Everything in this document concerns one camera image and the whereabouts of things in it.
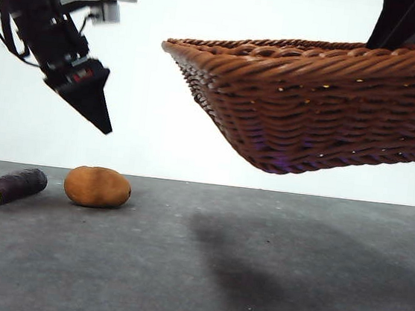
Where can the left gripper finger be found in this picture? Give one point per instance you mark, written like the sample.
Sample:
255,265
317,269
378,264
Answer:
89,104

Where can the brown potato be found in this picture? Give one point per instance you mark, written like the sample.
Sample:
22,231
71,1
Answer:
97,187

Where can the purple eggplant with green stem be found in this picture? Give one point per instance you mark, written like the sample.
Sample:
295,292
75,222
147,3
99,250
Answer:
16,186

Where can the brown wicker basket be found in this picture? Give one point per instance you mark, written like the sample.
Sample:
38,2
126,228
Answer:
329,109

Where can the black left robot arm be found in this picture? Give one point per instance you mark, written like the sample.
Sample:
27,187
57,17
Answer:
29,4

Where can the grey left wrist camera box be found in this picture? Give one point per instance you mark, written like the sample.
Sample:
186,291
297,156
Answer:
109,11

